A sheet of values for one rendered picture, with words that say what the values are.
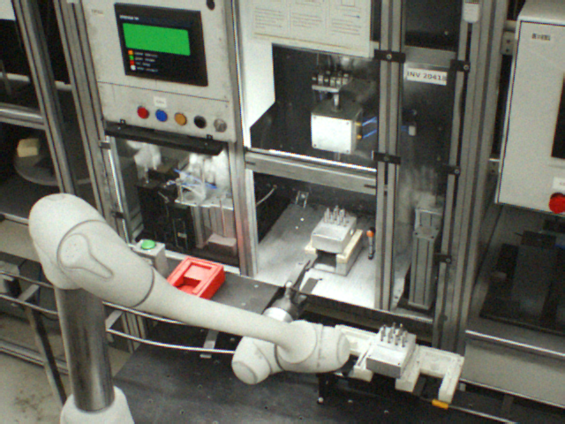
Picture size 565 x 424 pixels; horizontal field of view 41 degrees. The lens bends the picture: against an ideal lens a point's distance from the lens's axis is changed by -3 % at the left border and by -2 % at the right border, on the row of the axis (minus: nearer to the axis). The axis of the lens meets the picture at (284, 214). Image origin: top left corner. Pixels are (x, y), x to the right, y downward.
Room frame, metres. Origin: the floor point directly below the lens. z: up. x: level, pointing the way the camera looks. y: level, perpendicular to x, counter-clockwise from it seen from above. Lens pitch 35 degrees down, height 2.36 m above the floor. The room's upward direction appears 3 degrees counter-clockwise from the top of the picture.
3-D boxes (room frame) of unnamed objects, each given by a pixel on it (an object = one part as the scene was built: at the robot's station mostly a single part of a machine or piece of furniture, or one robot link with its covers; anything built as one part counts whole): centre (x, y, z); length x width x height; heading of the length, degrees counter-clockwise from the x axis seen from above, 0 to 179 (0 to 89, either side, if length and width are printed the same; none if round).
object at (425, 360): (1.44, -0.26, 0.84); 0.36 x 0.14 x 0.10; 64
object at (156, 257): (1.80, 0.40, 0.97); 0.08 x 0.08 x 0.12; 64
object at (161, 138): (1.84, 0.32, 1.37); 0.36 x 0.04 x 0.04; 64
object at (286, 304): (1.52, 0.01, 1.01); 0.09 x 0.07 x 0.08; 154
